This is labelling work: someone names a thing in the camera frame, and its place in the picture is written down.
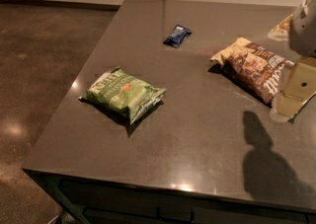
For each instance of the small blue snack packet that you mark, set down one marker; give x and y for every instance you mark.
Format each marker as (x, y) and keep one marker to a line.
(177, 36)

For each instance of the green jalapeno chip bag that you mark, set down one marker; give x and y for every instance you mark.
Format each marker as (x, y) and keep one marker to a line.
(124, 94)

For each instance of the clear yellow snack bag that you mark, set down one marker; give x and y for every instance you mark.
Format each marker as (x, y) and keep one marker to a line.
(280, 31)

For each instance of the brown chip bag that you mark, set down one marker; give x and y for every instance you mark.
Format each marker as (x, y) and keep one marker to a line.
(252, 66)

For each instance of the dark table drawer frame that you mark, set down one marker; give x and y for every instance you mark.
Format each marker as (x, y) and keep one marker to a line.
(98, 202)

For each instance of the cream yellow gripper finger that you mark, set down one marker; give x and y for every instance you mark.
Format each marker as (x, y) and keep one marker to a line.
(296, 86)

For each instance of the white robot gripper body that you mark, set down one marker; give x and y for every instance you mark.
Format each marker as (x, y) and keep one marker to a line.
(304, 31)

